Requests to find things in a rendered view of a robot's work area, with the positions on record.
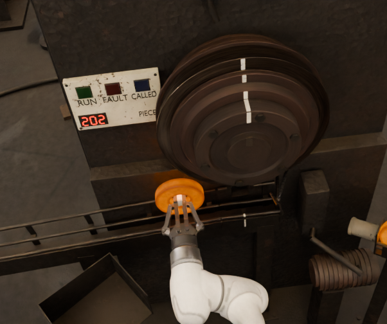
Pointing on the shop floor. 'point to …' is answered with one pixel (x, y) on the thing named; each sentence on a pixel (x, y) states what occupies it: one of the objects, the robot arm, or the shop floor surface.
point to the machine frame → (351, 78)
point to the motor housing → (337, 281)
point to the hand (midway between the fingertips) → (179, 194)
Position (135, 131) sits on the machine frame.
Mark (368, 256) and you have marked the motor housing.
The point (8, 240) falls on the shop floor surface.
